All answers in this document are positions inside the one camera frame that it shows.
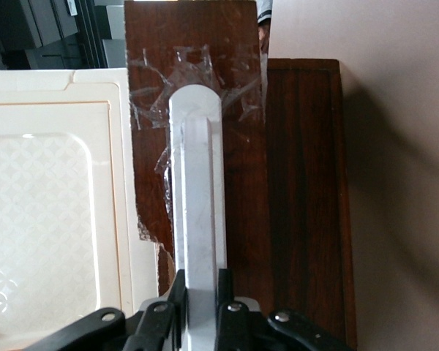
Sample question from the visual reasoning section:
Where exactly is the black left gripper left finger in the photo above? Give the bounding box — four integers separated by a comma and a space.
21, 269, 188, 351

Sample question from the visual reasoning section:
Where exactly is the grey storage cabinet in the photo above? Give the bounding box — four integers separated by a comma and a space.
0, 0, 127, 70

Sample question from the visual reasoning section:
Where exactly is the dark wooden board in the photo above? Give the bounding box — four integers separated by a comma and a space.
265, 58, 358, 351

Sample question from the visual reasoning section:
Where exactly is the clear adhesive tape piece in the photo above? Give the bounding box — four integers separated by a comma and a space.
127, 44, 266, 132
153, 146, 175, 224

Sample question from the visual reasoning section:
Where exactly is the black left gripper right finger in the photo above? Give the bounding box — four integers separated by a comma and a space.
214, 268, 352, 351

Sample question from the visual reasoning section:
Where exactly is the cream plastic drawer unit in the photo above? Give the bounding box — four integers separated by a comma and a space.
0, 67, 160, 351

